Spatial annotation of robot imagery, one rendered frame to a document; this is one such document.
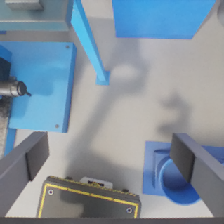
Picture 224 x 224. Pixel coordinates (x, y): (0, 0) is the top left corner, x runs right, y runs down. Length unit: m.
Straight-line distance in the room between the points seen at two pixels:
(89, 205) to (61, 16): 1.10
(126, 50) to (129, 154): 0.97
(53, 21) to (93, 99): 1.07
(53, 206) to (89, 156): 0.48
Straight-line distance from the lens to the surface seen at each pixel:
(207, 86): 1.70
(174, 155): 0.17
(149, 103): 1.52
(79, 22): 0.86
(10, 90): 1.24
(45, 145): 0.17
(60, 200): 1.32
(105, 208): 1.26
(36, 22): 0.60
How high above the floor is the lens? 1.48
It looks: 80 degrees down
